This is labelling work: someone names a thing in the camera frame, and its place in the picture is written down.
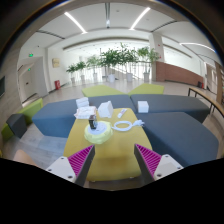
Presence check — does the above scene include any potted plant right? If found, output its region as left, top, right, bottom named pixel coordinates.
left=137, top=46, right=159, bottom=82

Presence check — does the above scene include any red fire extinguisher box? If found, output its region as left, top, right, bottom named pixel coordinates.
left=54, top=80, right=61, bottom=90

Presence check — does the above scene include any wooden bench right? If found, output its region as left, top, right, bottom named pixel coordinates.
left=188, top=87, right=224, bottom=118

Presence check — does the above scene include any grey sofa left section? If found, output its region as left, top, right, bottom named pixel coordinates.
left=32, top=95, right=136, bottom=138

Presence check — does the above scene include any grey sofa section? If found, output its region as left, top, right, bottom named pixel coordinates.
left=130, top=94, right=210, bottom=123
left=32, top=95, right=136, bottom=138
left=136, top=112, right=219, bottom=167

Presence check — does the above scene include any potted plant centre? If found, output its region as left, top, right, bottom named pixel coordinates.
left=100, top=49, right=119, bottom=82

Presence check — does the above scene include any green sofa back right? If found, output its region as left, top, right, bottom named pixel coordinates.
left=128, top=83, right=164, bottom=96

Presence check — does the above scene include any dark grey cube stool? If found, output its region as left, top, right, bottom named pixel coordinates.
left=6, top=114, right=27, bottom=138

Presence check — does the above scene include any potted plant left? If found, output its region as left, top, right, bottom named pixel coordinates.
left=66, top=64, right=76, bottom=84

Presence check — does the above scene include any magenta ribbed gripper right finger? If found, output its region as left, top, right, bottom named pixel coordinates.
left=134, top=144, right=183, bottom=184

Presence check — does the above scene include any round yellow power socket hub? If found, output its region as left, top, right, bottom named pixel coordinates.
left=84, top=121, right=113, bottom=144

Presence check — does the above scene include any coiled white cable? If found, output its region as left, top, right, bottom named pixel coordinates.
left=111, top=119, right=146, bottom=133

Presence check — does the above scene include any white remote stick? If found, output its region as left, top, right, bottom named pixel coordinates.
left=117, top=108, right=127, bottom=118

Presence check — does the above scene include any small white box right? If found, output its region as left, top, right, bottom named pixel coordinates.
left=137, top=101, right=149, bottom=113

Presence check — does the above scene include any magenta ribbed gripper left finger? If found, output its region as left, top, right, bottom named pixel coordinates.
left=47, top=145, right=95, bottom=187

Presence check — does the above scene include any green sofa back left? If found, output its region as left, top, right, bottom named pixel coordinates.
left=82, top=85, right=123, bottom=97

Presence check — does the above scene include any potted plant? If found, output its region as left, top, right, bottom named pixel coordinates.
left=137, top=46, right=159, bottom=82
left=100, top=49, right=119, bottom=82
left=66, top=64, right=76, bottom=84

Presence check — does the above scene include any grey sofa front right section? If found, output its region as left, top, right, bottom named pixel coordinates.
left=136, top=112, right=219, bottom=167

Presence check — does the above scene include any yellow upholstered bench table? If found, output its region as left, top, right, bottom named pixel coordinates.
left=64, top=119, right=152, bottom=181

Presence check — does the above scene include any green sofa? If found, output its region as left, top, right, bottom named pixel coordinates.
left=82, top=85, right=123, bottom=97
left=128, top=83, right=164, bottom=96

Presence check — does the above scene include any green ottoman far left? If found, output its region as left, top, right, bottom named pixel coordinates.
left=18, top=98, right=43, bottom=125

